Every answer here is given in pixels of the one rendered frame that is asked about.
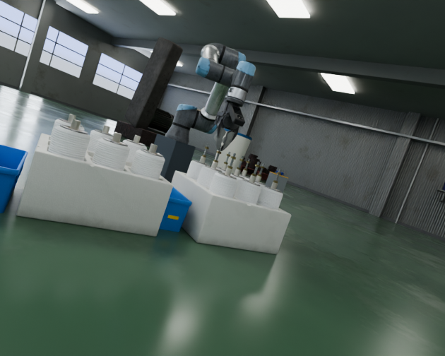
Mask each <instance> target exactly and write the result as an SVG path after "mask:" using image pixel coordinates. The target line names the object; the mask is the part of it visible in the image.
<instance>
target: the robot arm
mask: <svg viewBox="0 0 445 356"><path fill-rule="evenodd" d="M255 70H256V67H255V65H253V64H251V63H249V62H247V61H246V57H245V55H244V54H242V53H240V52H238V51H236V50H234V49H231V48H229V47H226V46H225V45H223V44H219V43H210V44H207V45H205V46H204V47H203V49H202V50H201V58H200V59H199V61H198V65H197V67H196V74H198V75H200V76H201V77H203V78H207V79H209V80H212V81H215V85H214V86H213V89H212V91H211V94H210V97H209V98H208V101H207V103H206V106H205V107H204V108H202V109H201V111H198V110H197V107H195V106H191V105H185V104H180V105H179V106H178V108H177V110H176V114H175V116H174V120H173V122H172V125H171V127H170V129H169V130H168V132H167V133H166V134H165V136H166V137H168V138H171V139H174V140H176V141H179V142H182V143H186V144H189V131H190V128H193V129H196V130H199V131H202V132H204V133H206V134H212V133H213V132H214V131H215V130H216V128H217V133H216V135H214V139H215V141H216V147H217V149H218V150H220V148H221V151H223V150H224V149H226V147H228V146H229V144H230V143H231V142H232V141H233V140H234V139H235V137H236V136H237V134H238V131H239V126H243V125H244V123H245V120H244V117H243V115H242V111H241V109H240V107H242V106H243V104H244V102H245V100H246V97H247V93H248V91H249V87H250V85H251V82H252V79H253V77H254V73H255ZM228 91H229V93H228V95H227V99H226V101H225V103H226V105H225V108H224V111H222V112H219V109H220V107H221V104H222V103H223V100H224V99H225V96H226V94H227V92H228ZM224 128H225V129H229V130H230V131H228V132H227V133H226V131H225V129H224ZM225 133H226V137H224V138H223V136H224V135H225ZM222 142H223V143H224V144H223V145H222V147H221V143H222Z"/></svg>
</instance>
